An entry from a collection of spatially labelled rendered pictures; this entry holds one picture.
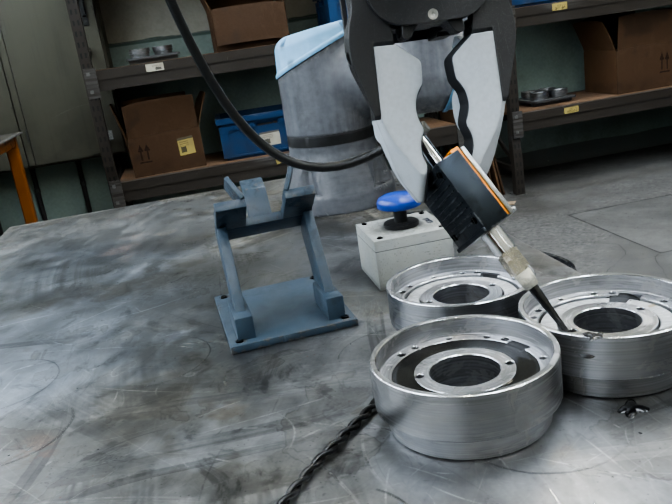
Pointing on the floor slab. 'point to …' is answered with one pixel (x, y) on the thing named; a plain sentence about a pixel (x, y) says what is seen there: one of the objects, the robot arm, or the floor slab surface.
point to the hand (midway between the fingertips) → (448, 176)
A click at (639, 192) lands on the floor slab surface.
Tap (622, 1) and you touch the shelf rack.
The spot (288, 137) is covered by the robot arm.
